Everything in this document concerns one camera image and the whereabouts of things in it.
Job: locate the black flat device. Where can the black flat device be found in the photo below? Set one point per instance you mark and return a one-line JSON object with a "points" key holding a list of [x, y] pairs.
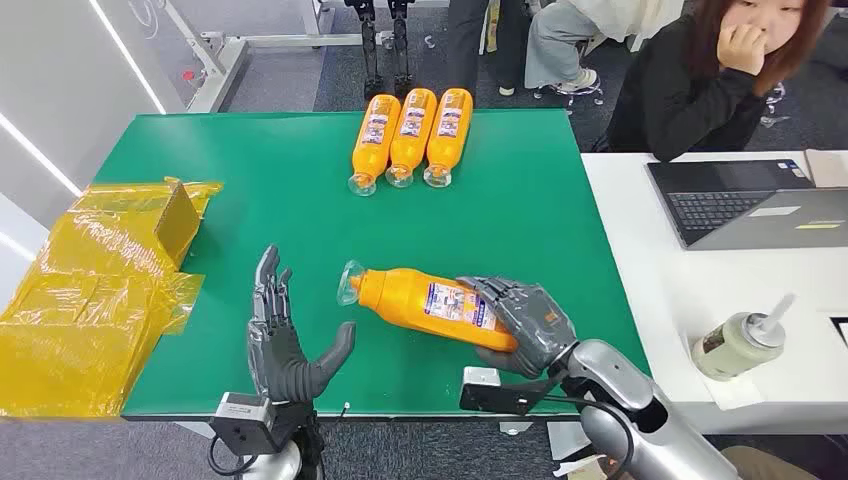
{"points": [[841, 331]]}

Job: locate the grey laptop with black keyboard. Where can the grey laptop with black keyboard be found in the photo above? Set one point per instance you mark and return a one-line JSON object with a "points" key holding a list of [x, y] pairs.
{"points": [[729, 205]]}

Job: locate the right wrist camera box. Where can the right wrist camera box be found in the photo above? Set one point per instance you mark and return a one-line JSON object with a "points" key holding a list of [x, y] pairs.
{"points": [[490, 396]]}

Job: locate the pale drink cup with straw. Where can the pale drink cup with straw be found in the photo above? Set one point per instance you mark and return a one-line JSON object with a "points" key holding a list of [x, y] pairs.
{"points": [[732, 344]]}

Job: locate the seated person at desk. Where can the seated person at desk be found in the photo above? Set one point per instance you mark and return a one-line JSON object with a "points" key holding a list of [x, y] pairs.
{"points": [[676, 93]]}

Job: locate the yellow printed bag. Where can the yellow printed bag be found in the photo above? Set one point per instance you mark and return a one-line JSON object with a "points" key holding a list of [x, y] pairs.
{"points": [[492, 26]]}

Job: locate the person's knee in brown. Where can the person's knee in brown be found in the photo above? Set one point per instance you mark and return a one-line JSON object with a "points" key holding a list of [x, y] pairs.
{"points": [[768, 467]]}

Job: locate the standing person in background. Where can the standing person in background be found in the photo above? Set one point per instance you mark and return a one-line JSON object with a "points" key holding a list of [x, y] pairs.
{"points": [[470, 46]]}

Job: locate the person's hand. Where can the person's hand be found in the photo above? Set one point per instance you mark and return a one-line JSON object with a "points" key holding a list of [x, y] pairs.
{"points": [[742, 50]]}

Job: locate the yellow taped cardboard box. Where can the yellow taped cardboard box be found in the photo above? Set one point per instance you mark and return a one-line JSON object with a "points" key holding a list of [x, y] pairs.
{"points": [[93, 305]]}

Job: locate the orange bottle with clear cap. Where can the orange bottle with clear cap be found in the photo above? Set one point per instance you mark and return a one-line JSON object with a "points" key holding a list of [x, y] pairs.
{"points": [[374, 139], [411, 132], [411, 301], [449, 129]]}

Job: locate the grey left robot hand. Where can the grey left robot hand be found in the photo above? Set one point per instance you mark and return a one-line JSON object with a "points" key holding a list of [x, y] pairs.
{"points": [[278, 364]]}

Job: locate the green table mat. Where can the green table mat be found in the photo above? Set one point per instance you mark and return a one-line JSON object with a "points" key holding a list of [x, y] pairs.
{"points": [[298, 218]]}

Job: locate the white paper napkin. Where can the white paper napkin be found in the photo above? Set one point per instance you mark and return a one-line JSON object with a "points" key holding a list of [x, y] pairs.
{"points": [[735, 394]]}

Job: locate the black robot leg stand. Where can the black robot leg stand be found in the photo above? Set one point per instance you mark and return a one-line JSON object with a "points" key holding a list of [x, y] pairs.
{"points": [[371, 53]]}

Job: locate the white metal frame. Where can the white metal frame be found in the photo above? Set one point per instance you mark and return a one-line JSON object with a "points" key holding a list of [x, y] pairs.
{"points": [[218, 66]]}

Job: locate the seated person in background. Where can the seated person in background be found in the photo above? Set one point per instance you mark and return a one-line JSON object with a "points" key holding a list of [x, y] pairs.
{"points": [[563, 40]]}

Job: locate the white paper scrap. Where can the white paper scrap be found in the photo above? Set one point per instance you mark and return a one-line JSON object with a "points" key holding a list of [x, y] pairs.
{"points": [[576, 466]]}

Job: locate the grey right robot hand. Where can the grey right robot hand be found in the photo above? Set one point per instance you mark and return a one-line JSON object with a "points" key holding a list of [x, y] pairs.
{"points": [[536, 324]]}

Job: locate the chair base with castors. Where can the chair base with castors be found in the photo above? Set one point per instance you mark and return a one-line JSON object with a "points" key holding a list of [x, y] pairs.
{"points": [[570, 93], [774, 106]]}

